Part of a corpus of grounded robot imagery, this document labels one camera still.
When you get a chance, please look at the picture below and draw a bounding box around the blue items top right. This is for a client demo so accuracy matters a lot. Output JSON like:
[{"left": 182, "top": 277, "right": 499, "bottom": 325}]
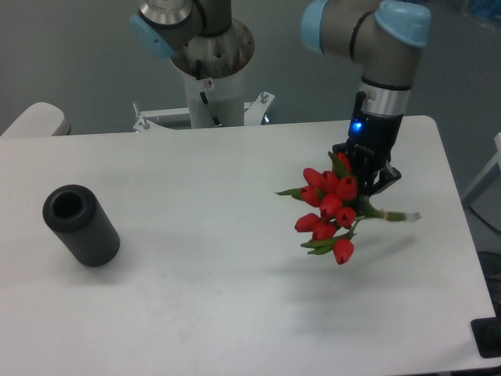
[{"left": 461, "top": 0, "right": 500, "bottom": 28}]

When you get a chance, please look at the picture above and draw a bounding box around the red tulip bouquet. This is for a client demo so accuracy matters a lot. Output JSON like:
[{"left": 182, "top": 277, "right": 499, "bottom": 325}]
[{"left": 277, "top": 152, "right": 420, "bottom": 265}]

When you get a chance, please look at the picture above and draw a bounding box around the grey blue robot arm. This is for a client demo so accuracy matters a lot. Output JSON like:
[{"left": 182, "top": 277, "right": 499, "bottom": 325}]
[{"left": 129, "top": 1, "right": 431, "bottom": 197}]

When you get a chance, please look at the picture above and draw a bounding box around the white frame at right edge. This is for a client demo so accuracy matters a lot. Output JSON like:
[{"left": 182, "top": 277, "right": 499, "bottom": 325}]
[{"left": 461, "top": 133, "right": 500, "bottom": 236}]

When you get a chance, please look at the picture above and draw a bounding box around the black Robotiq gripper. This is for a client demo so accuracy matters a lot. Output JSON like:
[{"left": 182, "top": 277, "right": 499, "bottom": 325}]
[{"left": 332, "top": 111, "right": 403, "bottom": 196}]

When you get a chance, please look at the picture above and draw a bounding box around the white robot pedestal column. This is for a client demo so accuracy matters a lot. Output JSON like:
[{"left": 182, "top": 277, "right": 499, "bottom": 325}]
[{"left": 171, "top": 19, "right": 254, "bottom": 118}]

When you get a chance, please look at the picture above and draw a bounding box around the white rounded chair part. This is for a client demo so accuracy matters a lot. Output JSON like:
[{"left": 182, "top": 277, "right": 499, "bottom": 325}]
[{"left": 1, "top": 102, "right": 71, "bottom": 139}]

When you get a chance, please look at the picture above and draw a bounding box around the black ribbed cylinder vase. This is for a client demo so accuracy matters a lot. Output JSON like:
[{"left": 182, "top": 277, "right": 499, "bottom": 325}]
[{"left": 42, "top": 185, "right": 121, "bottom": 267}]

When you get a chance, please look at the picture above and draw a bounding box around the white pedestal base frame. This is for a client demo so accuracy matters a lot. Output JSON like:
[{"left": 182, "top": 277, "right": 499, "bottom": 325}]
[{"left": 132, "top": 91, "right": 276, "bottom": 132}]

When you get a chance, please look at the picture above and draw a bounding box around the black box at table edge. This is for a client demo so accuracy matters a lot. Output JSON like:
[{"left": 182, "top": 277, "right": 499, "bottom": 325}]
[{"left": 470, "top": 317, "right": 500, "bottom": 359}]

